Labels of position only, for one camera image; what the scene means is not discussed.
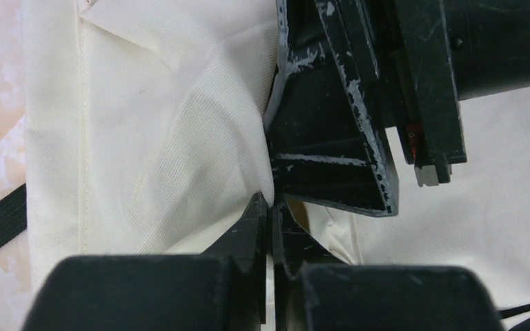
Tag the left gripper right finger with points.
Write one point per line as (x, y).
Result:
(314, 290)

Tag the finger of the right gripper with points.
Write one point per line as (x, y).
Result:
(325, 117)

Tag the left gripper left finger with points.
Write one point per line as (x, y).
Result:
(221, 288)

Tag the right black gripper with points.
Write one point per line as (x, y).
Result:
(439, 53)

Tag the cream canvas backpack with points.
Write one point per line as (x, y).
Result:
(134, 124)

